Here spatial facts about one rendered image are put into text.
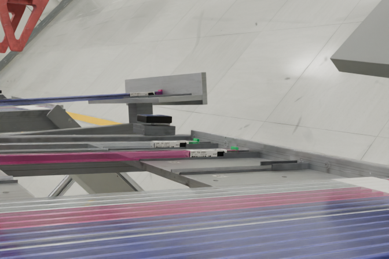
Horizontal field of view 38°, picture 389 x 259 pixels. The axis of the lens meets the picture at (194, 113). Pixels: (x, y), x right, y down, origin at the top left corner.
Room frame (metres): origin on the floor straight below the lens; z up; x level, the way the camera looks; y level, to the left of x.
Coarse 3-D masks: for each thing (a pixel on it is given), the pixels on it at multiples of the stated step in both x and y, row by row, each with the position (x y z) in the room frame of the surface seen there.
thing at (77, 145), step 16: (0, 144) 0.75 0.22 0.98; (16, 144) 0.75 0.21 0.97; (32, 144) 0.75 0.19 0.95; (48, 144) 0.76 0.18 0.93; (64, 144) 0.76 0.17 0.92; (80, 144) 0.77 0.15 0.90; (96, 144) 0.77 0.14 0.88; (112, 144) 0.78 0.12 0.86; (128, 144) 0.79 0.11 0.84; (144, 144) 0.79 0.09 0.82
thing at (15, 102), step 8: (72, 96) 1.11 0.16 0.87; (80, 96) 1.11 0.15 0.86; (88, 96) 1.12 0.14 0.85; (96, 96) 1.12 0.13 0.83; (104, 96) 1.13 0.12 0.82; (112, 96) 1.13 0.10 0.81; (120, 96) 1.14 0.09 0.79; (128, 96) 1.14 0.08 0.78; (0, 104) 1.07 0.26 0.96; (8, 104) 1.07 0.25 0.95; (16, 104) 1.07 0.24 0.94; (24, 104) 1.08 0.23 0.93
